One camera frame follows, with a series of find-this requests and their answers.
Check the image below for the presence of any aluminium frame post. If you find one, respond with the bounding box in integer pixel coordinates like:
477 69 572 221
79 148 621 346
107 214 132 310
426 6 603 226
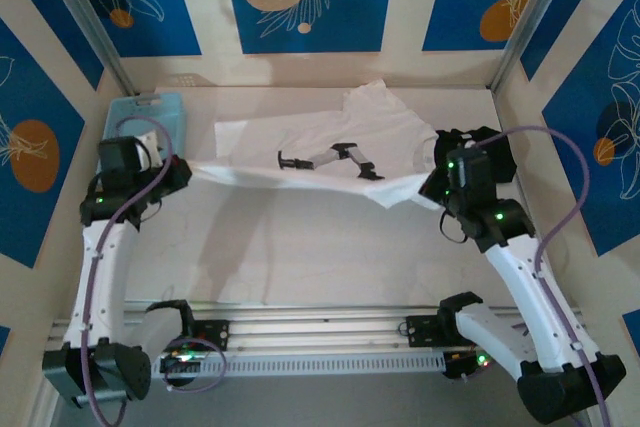
489 0 576 96
37 0 136 98

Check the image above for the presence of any light blue plastic basket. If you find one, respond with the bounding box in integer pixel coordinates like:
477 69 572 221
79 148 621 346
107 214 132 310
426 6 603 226
102 91 189 163

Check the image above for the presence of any thin black cable loop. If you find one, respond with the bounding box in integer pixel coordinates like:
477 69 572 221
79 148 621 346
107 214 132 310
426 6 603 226
438 211 470 244

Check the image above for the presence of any white slotted cable duct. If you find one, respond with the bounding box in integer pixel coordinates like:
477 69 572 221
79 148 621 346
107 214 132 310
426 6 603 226
149 351 447 377

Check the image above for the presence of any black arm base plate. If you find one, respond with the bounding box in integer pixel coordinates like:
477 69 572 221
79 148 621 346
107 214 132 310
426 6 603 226
169 317 232 353
405 314 476 349

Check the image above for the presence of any folded black t-shirt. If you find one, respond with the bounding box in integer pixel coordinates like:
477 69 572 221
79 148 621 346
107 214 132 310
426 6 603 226
433 125 518 186

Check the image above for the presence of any white t-shirt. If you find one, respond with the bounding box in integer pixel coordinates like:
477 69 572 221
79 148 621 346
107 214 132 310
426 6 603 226
185 79 451 212

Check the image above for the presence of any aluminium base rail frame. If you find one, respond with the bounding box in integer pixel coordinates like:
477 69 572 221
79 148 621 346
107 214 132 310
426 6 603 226
42 299 596 363

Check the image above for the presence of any black controller board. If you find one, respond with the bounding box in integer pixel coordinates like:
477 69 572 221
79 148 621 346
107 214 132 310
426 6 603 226
159 350 202 389
442 349 496 382

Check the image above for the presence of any white perforated bracket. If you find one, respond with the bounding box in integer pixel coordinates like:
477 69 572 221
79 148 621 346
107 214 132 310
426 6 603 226
172 72 214 88

